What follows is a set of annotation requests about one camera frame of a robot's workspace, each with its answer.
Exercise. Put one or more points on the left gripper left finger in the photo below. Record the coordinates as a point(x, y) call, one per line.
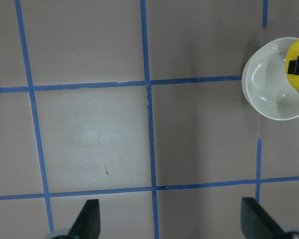
point(86, 226)

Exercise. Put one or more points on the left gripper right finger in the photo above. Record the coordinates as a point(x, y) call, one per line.
point(256, 223)

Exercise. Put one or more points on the white bowl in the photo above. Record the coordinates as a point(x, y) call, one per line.
point(265, 84)

